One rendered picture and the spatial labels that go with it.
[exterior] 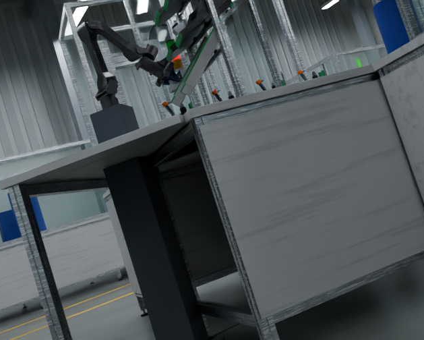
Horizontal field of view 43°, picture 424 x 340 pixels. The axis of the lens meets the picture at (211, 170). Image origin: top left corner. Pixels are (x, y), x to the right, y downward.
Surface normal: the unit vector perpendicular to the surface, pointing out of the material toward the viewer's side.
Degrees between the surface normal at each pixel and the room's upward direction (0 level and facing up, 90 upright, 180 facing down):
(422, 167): 90
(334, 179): 90
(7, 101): 90
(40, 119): 90
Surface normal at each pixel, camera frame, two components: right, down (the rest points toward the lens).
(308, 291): 0.33, -0.18
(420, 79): -0.89, 0.26
